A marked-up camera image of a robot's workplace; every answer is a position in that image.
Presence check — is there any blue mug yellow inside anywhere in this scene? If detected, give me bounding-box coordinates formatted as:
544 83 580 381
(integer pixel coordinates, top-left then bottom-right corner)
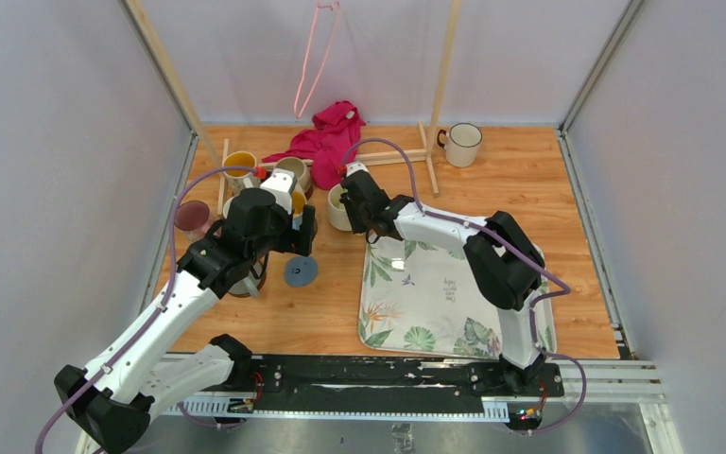
291 189 307 230

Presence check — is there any cream white mug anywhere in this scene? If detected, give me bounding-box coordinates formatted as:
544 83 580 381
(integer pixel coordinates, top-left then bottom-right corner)
327 184 352 232

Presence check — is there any blue coaster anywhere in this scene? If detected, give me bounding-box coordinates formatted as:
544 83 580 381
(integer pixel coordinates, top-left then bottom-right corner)
284 256 319 288

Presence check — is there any glass mug yellow inside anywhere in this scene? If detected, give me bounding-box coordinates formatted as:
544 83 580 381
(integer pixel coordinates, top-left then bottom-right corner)
223 151 261 194

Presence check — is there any beige ceramic mug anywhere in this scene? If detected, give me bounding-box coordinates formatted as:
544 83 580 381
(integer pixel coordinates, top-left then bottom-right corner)
275 157 313 198

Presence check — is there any grey ceramic mug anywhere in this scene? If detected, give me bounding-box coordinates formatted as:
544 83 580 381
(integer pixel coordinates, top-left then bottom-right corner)
229 262 267 298

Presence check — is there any pink ceramic mug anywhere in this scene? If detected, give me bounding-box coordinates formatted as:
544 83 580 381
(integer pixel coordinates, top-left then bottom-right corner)
174 201 215 242

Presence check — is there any magenta cloth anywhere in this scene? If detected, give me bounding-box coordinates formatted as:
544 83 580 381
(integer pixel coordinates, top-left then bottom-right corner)
263 100 366 190

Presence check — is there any floral white serving tray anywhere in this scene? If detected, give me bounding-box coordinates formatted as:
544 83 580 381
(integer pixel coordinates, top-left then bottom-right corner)
357 238 557 361

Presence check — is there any white enamel mug black rim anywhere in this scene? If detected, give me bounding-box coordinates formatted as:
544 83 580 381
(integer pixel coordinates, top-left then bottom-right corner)
436 123 483 168

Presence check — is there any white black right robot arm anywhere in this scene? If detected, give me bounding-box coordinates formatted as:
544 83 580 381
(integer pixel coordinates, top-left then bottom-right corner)
340 161 548 395

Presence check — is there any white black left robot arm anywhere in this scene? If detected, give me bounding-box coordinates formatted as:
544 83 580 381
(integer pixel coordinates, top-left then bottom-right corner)
54 188 318 453

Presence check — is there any wooden drying rack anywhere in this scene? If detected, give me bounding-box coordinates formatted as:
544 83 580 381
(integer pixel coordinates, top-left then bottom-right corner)
125 0 464 218

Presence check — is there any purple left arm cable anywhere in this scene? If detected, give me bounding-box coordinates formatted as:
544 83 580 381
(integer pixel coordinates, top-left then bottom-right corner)
34 166 264 454

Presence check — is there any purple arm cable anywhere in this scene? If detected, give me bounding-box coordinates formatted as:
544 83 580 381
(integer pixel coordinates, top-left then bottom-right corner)
340 138 588 436
34 166 264 454

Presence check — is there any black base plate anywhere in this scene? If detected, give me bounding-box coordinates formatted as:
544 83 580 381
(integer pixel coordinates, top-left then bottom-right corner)
209 355 564 416

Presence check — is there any pink wire hanger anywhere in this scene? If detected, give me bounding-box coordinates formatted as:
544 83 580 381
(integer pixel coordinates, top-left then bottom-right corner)
292 1 341 119

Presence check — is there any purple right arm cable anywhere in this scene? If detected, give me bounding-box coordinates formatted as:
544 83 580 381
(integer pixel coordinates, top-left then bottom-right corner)
340 138 588 436

